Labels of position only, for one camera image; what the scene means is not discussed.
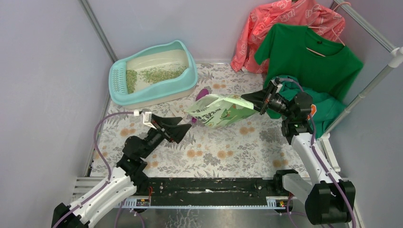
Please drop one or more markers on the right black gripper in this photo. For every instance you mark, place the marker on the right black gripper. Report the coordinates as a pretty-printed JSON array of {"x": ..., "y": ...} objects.
[{"x": 262, "y": 99}]

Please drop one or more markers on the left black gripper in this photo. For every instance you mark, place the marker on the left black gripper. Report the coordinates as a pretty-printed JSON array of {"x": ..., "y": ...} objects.
[{"x": 173, "y": 131}]

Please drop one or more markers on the green cat litter bag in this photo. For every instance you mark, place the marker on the green cat litter bag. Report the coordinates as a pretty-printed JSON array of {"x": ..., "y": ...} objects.
[{"x": 221, "y": 110}]

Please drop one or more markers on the purple litter scoop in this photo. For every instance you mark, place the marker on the purple litter scoop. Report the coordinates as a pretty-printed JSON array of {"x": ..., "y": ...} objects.
[{"x": 201, "y": 94}]

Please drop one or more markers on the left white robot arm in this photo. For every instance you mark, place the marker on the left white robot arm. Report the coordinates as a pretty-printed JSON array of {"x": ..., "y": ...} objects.
[{"x": 123, "y": 180}]

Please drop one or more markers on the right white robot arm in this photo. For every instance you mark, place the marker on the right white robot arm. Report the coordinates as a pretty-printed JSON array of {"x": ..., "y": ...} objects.
[{"x": 327, "y": 198}]

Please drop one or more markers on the teal cat litter box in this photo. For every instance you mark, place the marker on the teal cat litter box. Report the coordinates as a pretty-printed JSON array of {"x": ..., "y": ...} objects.
[{"x": 173, "y": 53}]

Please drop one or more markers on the green litter pile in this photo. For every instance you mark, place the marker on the green litter pile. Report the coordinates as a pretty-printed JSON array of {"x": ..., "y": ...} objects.
[{"x": 151, "y": 76}]

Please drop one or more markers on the floral patterned mat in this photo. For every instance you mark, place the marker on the floral patterned mat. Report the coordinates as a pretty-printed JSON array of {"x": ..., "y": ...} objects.
[{"x": 253, "y": 147}]

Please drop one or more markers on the green jersey with orange logo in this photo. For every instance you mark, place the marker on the green jersey with orange logo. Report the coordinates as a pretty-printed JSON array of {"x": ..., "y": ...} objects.
[{"x": 324, "y": 109}]

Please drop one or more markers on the green t-shirt on hanger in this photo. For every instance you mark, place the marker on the green t-shirt on hanger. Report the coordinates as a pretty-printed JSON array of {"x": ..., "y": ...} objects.
[{"x": 317, "y": 63}]

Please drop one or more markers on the pink patterned garment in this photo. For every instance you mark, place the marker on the pink patterned garment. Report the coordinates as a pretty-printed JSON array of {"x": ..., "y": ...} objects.
[{"x": 325, "y": 22}]

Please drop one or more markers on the metal clothes rack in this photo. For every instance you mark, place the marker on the metal clothes rack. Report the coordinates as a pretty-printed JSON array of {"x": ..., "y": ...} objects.
[{"x": 368, "y": 134}]

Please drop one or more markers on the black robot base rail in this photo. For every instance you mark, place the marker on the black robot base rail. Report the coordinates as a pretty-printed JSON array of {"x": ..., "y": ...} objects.
[{"x": 212, "y": 192}]

